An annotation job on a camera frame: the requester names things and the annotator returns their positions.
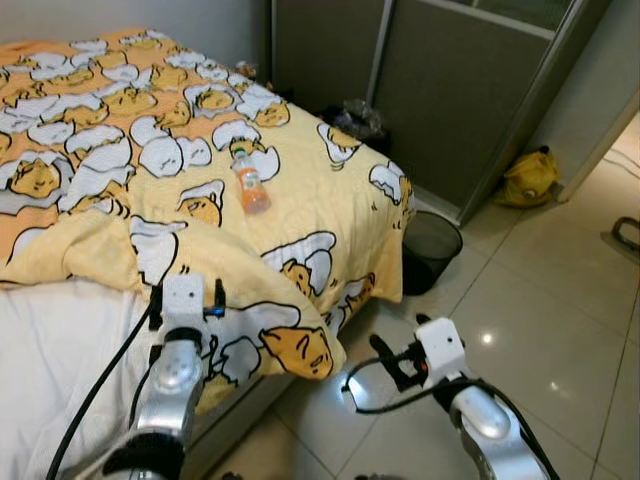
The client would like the black bin with plastic bag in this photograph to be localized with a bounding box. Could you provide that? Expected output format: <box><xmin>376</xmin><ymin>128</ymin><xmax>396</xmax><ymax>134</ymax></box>
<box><xmin>318</xmin><ymin>98</ymin><xmax>393</xmax><ymax>158</ymax></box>

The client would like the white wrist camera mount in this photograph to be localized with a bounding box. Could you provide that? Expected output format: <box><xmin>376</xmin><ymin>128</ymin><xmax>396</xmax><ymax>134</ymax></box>
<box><xmin>413</xmin><ymin>315</ymin><xmax>468</xmax><ymax>386</ymax></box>
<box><xmin>160</xmin><ymin>273</ymin><xmax>207</xmax><ymax>333</ymax></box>

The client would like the grey sliding wardrobe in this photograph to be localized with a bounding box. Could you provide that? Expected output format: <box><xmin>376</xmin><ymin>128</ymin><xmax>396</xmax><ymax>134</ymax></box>
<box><xmin>268</xmin><ymin>0</ymin><xmax>613</xmax><ymax>227</ymax></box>

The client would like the black mesh waste bin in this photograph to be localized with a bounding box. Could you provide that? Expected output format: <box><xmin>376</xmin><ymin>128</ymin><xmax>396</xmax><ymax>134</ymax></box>
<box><xmin>401</xmin><ymin>209</ymin><xmax>465</xmax><ymax>297</ymax></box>

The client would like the yellow cartoon print blanket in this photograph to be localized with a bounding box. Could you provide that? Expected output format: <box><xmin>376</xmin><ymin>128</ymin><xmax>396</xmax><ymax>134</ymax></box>
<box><xmin>0</xmin><ymin>27</ymin><xmax>416</xmax><ymax>416</ymax></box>

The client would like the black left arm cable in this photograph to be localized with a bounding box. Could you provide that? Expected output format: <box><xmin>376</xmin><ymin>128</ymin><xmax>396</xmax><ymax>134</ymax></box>
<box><xmin>45</xmin><ymin>285</ymin><xmax>163</xmax><ymax>480</ymax></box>

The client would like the yellow soft bag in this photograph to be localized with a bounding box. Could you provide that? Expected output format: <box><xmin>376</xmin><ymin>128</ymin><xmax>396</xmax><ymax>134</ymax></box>
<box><xmin>496</xmin><ymin>146</ymin><xmax>562</xmax><ymax>210</ymax></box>

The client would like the small colourful toy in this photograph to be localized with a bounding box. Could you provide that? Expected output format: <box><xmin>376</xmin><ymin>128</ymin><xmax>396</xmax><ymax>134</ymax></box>
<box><xmin>233</xmin><ymin>60</ymin><xmax>263</xmax><ymax>83</ymax></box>

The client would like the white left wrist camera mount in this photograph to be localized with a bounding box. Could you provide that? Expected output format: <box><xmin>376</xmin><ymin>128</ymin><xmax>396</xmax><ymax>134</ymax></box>
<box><xmin>160</xmin><ymin>273</ymin><xmax>207</xmax><ymax>333</ymax></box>

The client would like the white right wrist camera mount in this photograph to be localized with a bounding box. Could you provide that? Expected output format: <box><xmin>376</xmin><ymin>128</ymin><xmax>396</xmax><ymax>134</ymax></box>
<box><xmin>413</xmin><ymin>315</ymin><xmax>468</xmax><ymax>386</ymax></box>

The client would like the floor fan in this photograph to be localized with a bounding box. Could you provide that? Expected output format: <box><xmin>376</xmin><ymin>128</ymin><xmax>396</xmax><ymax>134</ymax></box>
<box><xmin>610</xmin><ymin>216</ymin><xmax>640</xmax><ymax>253</ymax></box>

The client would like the white bed sheet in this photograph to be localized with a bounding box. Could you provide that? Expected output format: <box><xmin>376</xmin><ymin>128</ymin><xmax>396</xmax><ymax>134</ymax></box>
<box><xmin>0</xmin><ymin>278</ymin><xmax>161</xmax><ymax>480</ymax></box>

